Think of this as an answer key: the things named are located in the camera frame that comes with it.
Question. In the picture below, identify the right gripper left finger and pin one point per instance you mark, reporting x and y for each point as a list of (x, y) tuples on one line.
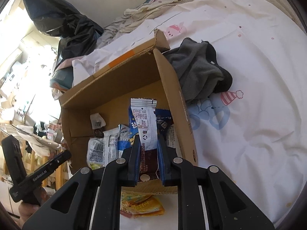
[(91, 198)]

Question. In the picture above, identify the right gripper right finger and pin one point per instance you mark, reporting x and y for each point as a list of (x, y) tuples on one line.
[(207, 197)]

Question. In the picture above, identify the white snack bag dark contents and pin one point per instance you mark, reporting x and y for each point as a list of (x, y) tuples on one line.
[(95, 157)]

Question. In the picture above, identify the blue white snack bag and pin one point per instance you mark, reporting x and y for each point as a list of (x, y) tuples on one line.
[(123, 141)]

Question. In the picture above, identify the white brown snack bar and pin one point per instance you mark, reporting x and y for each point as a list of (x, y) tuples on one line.
[(143, 111)]

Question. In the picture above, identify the blue snack packet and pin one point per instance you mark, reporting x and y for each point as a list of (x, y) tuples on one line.
[(132, 126)]

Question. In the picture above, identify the person left hand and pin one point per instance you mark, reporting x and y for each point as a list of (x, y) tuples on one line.
[(26, 210)]

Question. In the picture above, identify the yellow chips bag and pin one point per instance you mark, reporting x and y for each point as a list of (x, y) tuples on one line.
[(135, 205)]

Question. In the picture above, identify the white bed sheet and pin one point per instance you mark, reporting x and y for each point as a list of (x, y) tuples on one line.
[(256, 131)]

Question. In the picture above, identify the brown cardboard box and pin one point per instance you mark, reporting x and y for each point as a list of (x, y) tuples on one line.
[(142, 72)]

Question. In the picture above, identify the grey cloth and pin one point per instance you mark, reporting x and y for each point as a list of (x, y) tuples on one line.
[(198, 71)]

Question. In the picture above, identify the black plastic bag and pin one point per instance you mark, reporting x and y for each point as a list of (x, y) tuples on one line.
[(57, 18)]

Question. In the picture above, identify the beige striped blanket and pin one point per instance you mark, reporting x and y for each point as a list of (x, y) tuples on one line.
[(132, 18)]

